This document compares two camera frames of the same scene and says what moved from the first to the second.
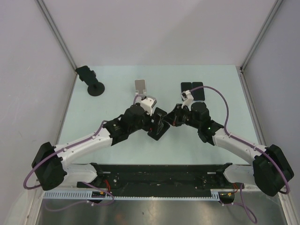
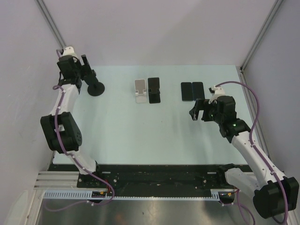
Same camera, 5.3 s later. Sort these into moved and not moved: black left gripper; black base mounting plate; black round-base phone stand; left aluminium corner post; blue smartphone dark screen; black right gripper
Moved: black left gripper; black right gripper
Not moved: blue smartphone dark screen; black base mounting plate; left aluminium corner post; black round-base phone stand
